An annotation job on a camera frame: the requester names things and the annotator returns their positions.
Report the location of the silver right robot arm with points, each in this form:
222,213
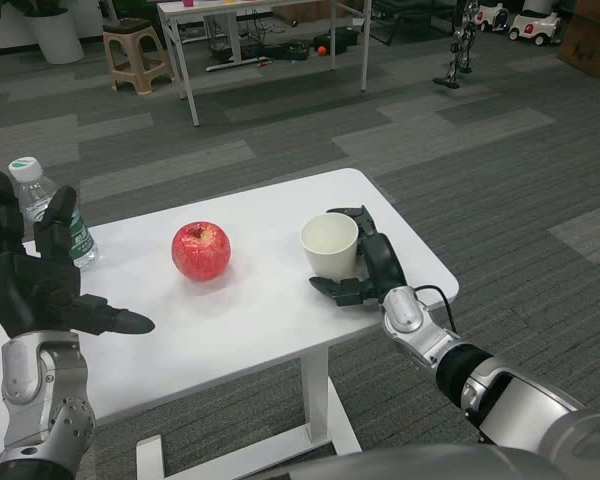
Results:
520,405

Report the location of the large white toy car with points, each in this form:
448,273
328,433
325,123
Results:
535,27

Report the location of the red apple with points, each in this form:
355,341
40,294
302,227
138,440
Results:
201,252

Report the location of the beige plastic stool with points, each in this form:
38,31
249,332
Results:
127,25

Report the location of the small white toy car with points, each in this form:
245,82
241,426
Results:
491,16

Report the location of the white metal frame table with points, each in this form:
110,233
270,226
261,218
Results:
210,6

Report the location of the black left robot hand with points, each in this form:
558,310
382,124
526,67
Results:
30,290

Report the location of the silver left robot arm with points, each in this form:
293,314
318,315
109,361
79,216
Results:
25,370

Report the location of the black box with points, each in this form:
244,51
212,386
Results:
337,40

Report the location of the silver humanoid robot legs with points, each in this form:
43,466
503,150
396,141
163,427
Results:
462,45

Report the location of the green potted plant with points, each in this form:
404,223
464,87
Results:
30,6

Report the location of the white plant pot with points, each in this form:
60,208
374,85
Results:
57,40

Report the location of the brown cardboard box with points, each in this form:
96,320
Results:
592,45

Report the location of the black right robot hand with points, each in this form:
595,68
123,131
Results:
385,265

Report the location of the black metal rack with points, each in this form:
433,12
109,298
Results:
410,17

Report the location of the white desk pedestal leg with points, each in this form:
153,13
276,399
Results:
234,40

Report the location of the white paper cup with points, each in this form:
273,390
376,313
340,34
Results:
330,255

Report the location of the clear plastic water bottle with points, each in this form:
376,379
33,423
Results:
25,167

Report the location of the black equipment pile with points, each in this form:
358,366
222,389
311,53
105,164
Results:
285,51

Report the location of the white table leg base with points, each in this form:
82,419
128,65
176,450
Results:
315,390

